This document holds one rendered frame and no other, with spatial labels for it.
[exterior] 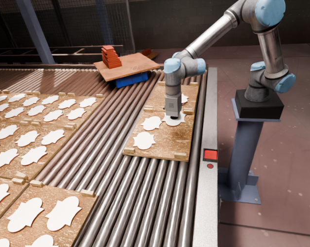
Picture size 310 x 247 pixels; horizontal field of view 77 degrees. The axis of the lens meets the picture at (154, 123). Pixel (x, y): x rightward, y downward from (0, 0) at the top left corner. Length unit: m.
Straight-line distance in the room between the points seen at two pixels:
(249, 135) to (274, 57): 0.62
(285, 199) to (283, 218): 0.20
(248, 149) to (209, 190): 0.82
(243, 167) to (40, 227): 1.46
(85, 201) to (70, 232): 0.12
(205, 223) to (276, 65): 0.84
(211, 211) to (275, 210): 1.27
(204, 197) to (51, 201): 0.65
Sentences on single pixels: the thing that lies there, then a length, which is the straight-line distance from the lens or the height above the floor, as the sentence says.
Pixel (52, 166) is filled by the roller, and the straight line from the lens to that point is 1.20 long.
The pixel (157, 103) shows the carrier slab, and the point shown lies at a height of 0.94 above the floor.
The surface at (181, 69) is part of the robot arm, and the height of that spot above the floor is 1.33.
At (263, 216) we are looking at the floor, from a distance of 2.01.
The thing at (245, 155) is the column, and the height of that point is 0.49.
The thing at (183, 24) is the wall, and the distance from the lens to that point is 5.97.
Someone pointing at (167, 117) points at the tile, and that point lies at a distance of 1.04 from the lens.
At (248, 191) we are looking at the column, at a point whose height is 0.01.
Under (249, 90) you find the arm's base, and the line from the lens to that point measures 1.44.
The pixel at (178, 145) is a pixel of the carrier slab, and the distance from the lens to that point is 1.06.
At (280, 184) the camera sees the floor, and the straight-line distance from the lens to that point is 2.26.
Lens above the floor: 1.66
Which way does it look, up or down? 36 degrees down
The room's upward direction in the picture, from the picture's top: 6 degrees counter-clockwise
